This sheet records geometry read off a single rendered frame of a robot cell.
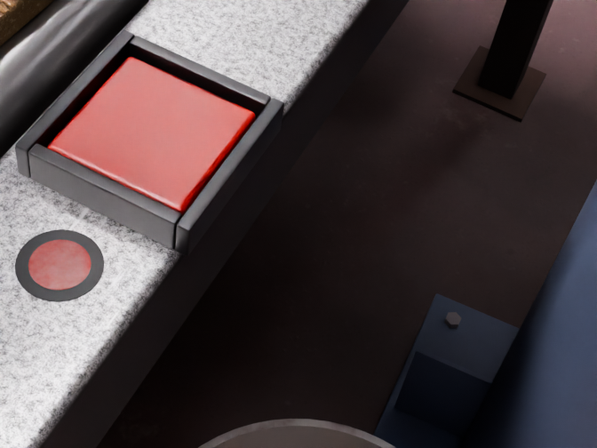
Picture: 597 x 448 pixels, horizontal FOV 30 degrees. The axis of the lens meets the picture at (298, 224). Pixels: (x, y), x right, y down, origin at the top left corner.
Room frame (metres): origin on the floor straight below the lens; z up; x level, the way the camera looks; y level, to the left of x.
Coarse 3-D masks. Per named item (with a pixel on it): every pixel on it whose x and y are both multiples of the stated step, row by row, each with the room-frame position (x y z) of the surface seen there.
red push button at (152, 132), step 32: (128, 64) 0.32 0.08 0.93; (96, 96) 0.30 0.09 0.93; (128, 96) 0.30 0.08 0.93; (160, 96) 0.30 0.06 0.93; (192, 96) 0.31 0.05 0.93; (64, 128) 0.28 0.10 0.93; (96, 128) 0.28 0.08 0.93; (128, 128) 0.28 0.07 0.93; (160, 128) 0.29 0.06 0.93; (192, 128) 0.29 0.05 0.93; (224, 128) 0.29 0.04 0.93; (96, 160) 0.26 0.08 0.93; (128, 160) 0.27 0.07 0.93; (160, 160) 0.27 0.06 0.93; (192, 160) 0.27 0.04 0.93; (224, 160) 0.28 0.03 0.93; (160, 192) 0.26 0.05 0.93; (192, 192) 0.26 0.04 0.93
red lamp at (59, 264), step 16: (64, 240) 0.24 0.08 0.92; (32, 256) 0.23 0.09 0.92; (48, 256) 0.23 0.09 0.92; (64, 256) 0.23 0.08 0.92; (80, 256) 0.23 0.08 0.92; (32, 272) 0.22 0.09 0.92; (48, 272) 0.22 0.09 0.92; (64, 272) 0.22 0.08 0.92; (80, 272) 0.22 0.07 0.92; (48, 288) 0.21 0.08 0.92; (64, 288) 0.21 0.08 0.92
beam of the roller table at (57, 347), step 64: (192, 0) 0.38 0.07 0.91; (256, 0) 0.39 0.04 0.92; (320, 0) 0.39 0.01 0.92; (384, 0) 0.42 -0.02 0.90; (256, 64) 0.35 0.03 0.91; (320, 64) 0.35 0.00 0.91; (0, 192) 0.25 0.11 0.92; (256, 192) 0.30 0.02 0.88; (0, 256) 0.22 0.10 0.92; (128, 256) 0.23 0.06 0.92; (192, 256) 0.25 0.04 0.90; (0, 320) 0.20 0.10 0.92; (64, 320) 0.20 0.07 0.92; (128, 320) 0.21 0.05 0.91; (0, 384) 0.17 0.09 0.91; (64, 384) 0.18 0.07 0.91; (128, 384) 0.20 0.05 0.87
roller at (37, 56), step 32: (64, 0) 0.36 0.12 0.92; (96, 0) 0.36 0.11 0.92; (128, 0) 0.38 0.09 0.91; (32, 32) 0.33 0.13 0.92; (64, 32) 0.34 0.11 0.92; (96, 32) 0.35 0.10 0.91; (0, 64) 0.31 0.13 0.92; (32, 64) 0.32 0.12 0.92; (64, 64) 0.33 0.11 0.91; (0, 96) 0.30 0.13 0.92; (32, 96) 0.31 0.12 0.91; (0, 128) 0.29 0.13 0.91
